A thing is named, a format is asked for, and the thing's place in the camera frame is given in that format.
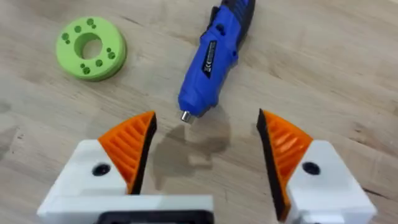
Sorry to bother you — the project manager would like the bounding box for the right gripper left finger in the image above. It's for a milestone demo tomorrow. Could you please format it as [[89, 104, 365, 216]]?
[[36, 111, 158, 217]]

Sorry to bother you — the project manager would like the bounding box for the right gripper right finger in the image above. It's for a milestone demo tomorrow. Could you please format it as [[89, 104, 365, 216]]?
[[256, 108, 378, 224]]

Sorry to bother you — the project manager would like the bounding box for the blue electric screwdriver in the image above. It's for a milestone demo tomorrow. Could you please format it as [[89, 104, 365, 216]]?
[[177, 0, 256, 124]]

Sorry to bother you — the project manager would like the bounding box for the green disc with holes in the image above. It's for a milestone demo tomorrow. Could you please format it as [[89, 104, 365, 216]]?
[[55, 16, 127, 82]]

